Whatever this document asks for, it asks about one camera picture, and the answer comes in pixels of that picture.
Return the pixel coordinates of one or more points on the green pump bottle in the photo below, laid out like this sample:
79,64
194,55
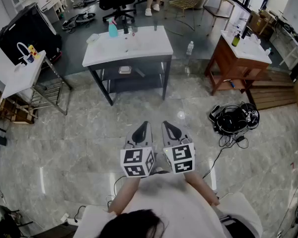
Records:
236,40

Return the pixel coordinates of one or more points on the person's white shirt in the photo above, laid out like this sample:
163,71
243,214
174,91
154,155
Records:
173,207

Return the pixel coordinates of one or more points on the pile of black gear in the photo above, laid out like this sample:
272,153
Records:
85,1
77,21

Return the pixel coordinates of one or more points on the wooden chair with dark seat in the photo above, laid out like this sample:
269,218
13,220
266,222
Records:
216,10

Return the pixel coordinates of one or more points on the black tube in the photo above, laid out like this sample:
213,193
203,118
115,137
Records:
155,26

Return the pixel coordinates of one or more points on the blue cup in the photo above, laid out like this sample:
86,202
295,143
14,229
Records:
30,59

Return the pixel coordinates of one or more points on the green soap dish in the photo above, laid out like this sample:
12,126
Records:
92,38

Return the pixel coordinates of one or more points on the black striped garment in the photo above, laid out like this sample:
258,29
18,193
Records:
238,228

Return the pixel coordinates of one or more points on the person's left forearm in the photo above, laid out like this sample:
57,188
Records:
125,195

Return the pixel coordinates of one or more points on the black sink faucet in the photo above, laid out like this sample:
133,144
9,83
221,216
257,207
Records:
126,28

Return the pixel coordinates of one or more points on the white curved faucet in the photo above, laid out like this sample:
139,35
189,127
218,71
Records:
19,46

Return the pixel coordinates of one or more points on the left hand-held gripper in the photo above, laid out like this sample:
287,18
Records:
136,161

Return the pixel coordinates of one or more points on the white sink vanity black frame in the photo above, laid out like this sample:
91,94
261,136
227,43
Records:
149,43

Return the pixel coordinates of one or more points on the cardboard box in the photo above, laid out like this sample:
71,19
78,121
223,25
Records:
258,21

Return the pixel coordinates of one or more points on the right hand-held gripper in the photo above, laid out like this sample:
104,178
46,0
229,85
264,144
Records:
181,159

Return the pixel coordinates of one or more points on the black folding stand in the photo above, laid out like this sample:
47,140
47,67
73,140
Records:
7,222

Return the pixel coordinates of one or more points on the clear plastic water bottle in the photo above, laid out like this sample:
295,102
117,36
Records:
190,48

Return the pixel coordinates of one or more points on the black faucet on wooden vanity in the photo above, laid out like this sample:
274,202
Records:
245,33

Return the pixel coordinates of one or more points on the wooden vanity with white sink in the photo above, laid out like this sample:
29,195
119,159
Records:
233,66

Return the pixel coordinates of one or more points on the large black cabinet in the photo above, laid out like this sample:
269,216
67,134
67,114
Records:
32,31

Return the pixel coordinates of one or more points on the white desk with turned legs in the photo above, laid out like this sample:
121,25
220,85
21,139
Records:
55,1

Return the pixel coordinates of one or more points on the small teal bottle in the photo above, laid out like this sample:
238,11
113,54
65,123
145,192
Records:
268,51

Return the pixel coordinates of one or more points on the person's right forearm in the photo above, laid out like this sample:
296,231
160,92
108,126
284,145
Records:
201,187

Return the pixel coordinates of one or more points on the black office chair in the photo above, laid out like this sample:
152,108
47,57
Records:
114,1

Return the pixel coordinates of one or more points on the white side table metal rack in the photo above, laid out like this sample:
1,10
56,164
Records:
22,76

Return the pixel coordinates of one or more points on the wooden crate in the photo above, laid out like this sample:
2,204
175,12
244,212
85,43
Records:
15,108

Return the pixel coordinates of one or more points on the person's white shoe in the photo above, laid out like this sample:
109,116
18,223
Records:
159,169

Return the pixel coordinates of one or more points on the yellow and red bottle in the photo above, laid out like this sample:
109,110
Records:
33,51

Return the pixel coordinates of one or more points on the small white tray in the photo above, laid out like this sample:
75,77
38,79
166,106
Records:
125,70

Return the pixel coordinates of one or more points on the wooden slat platform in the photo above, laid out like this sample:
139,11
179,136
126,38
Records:
273,93

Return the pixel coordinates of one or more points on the clear glass cup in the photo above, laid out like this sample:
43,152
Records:
134,29

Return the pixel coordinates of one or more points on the teal spray bottle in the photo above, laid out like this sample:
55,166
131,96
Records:
113,31

